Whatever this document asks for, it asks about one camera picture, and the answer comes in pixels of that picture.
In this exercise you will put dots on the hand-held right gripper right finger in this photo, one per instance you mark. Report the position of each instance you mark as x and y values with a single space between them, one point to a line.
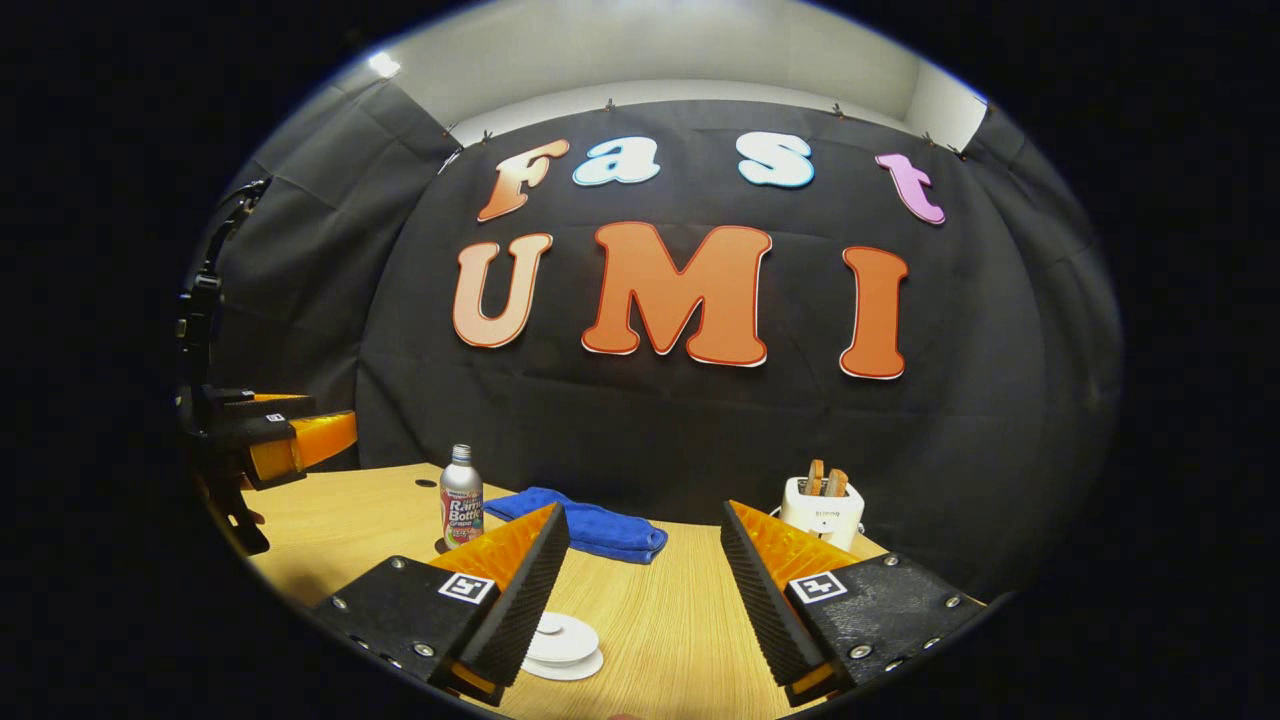
765 600

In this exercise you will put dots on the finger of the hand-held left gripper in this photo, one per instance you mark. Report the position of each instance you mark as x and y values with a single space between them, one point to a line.
300 440
265 407

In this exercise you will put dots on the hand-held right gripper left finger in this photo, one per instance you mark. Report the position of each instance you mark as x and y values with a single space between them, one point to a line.
520 600

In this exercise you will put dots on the white teacup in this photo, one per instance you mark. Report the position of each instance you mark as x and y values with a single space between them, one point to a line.
588 649

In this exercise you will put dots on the dark brown round coaster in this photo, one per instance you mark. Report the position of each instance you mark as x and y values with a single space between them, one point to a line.
440 546

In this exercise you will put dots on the silver water bottle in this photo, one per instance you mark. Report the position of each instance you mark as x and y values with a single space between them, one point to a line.
461 500

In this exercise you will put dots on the white saucer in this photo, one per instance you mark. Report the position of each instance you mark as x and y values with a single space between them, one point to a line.
585 673

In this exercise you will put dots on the white toaster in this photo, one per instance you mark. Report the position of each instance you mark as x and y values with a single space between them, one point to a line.
825 520

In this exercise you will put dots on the blue folded towel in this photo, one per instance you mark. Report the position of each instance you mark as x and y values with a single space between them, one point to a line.
610 530

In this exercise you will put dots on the brown toast slice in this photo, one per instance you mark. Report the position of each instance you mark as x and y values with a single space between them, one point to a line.
816 477
836 483

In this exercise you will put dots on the ceiling light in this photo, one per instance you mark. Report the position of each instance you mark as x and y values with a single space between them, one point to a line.
384 65

